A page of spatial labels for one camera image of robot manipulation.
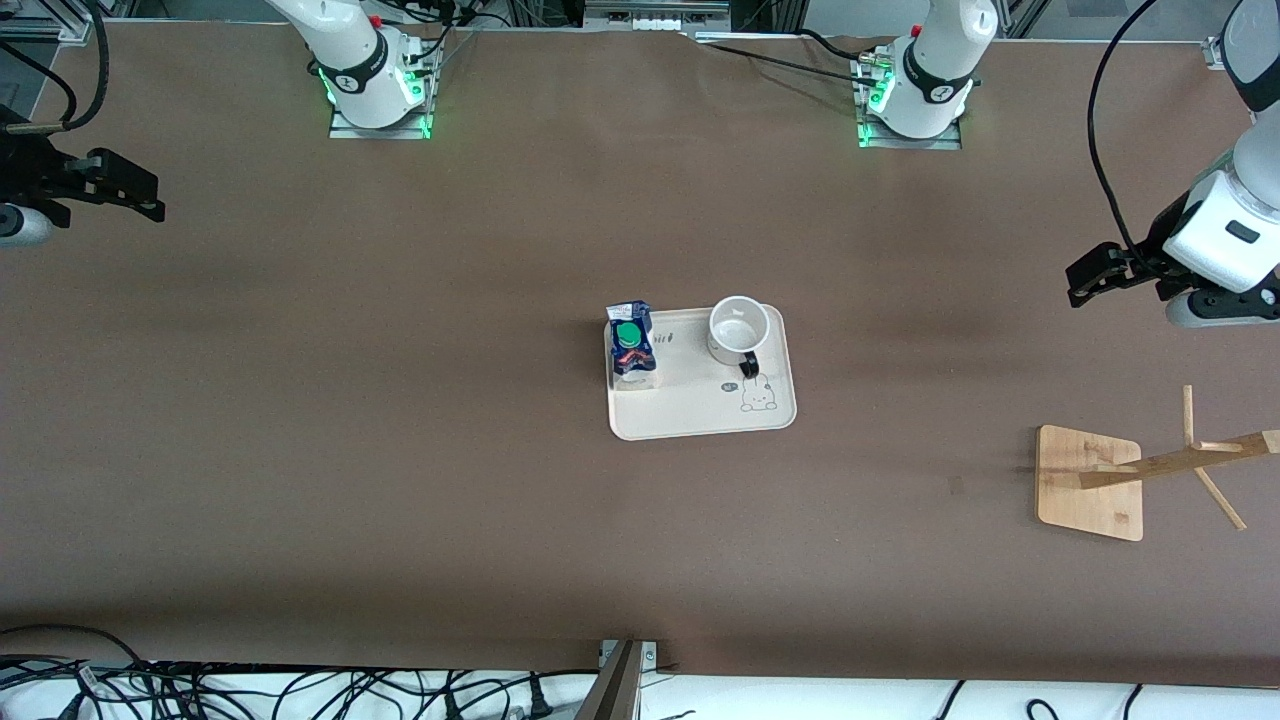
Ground white power strip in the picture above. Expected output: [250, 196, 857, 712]
[585, 0, 733, 33]

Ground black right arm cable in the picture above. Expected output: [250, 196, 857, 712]
[0, 0, 109, 136]

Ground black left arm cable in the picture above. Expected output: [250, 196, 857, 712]
[1087, 0, 1161, 263]

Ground wooden mug tree stand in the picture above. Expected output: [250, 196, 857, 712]
[1035, 385, 1280, 543]

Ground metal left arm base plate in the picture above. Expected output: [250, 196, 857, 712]
[856, 120, 965, 153]

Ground aluminium profile post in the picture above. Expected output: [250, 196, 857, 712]
[575, 640, 646, 720]

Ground cream tray with cartoon print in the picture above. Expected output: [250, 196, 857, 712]
[606, 304, 798, 442]

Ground black table cable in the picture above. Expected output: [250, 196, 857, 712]
[795, 28, 871, 61]
[695, 38, 886, 91]

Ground white smiley mug black handle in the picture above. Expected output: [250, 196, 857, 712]
[706, 295, 773, 379]

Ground blue white milk carton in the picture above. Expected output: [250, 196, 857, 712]
[604, 300, 661, 391]

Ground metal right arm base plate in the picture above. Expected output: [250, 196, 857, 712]
[328, 108, 433, 141]

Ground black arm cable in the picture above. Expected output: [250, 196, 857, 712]
[1087, 0, 1161, 263]
[0, 0, 109, 136]

